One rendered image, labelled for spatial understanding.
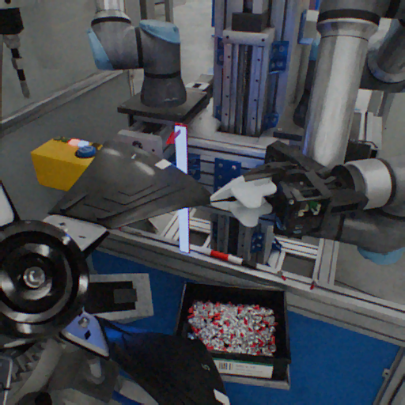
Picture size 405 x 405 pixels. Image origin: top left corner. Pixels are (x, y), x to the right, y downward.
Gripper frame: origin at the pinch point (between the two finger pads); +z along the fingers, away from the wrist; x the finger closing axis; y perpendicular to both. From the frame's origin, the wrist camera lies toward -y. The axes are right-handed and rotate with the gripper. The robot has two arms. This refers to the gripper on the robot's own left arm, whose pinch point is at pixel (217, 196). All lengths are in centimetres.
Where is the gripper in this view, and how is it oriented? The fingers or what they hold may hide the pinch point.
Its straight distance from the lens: 57.1
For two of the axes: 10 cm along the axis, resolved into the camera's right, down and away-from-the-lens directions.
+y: 2.4, 6.5, -7.2
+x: -0.3, 7.5, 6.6
